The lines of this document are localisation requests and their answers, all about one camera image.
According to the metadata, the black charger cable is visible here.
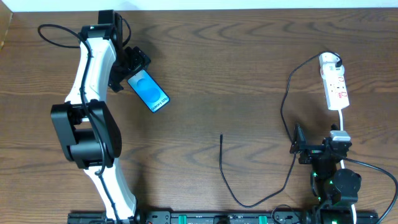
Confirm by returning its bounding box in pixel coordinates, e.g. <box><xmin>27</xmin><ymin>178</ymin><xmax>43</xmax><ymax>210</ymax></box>
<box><xmin>219</xmin><ymin>51</ymin><xmax>343</xmax><ymax>209</ymax></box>

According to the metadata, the blue screen smartphone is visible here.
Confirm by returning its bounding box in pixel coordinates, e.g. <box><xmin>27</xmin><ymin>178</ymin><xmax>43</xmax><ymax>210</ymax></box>
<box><xmin>127</xmin><ymin>70</ymin><xmax>170</xmax><ymax>113</ymax></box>

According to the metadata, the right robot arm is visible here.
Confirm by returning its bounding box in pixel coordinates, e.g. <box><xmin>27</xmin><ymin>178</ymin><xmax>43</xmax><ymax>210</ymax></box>
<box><xmin>290</xmin><ymin>124</ymin><xmax>361</xmax><ymax>223</ymax></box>

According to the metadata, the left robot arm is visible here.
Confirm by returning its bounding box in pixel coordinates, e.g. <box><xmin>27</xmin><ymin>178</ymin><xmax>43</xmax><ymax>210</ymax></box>
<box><xmin>50</xmin><ymin>22</ymin><xmax>147</xmax><ymax>223</ymax></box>

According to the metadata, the white USB charger adapter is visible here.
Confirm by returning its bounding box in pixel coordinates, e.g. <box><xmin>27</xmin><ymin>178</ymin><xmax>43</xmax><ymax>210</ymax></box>
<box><xmin>318</xmin><ymin>52</ymin><xmax>345</xmax><ymax>80</ymax></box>

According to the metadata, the white power strip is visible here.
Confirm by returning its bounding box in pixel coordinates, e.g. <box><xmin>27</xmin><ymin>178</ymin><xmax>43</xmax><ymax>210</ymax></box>
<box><xmin>319</xmin><ymin>52</ymin><xmax>350</xmax><ymax>111</ymax></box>

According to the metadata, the black right camera cable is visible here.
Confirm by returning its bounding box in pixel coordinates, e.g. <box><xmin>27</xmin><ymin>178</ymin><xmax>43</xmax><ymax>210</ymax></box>
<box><xmin>340</xmin><ymin>157</ymin><xmax>398</xmax><ymax>224</ymax></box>

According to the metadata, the black camera cable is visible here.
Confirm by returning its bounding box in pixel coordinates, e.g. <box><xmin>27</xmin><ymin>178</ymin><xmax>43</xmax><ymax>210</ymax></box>
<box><xmin>37</xmin><ymin>23</ymin><xmax>122</xmax><ymax>224</ymax></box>
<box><xmin>340</xmin><ymin>157</ymin><xmax>398</xmax><ymax>224</ymax></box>

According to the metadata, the black left camera cable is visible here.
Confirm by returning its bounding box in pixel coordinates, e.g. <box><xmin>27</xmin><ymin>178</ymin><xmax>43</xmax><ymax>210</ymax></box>
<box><xmin>37</xmin><ymin>23</ymin><xmax>122</xmax><ymax>224</ymax></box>

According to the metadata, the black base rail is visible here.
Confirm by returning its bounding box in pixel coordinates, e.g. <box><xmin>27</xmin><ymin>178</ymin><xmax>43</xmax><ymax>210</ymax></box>
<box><xmin>66</xmin><ymin>211</ymin><xmax>378</xmax><ymax>224</ymax></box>

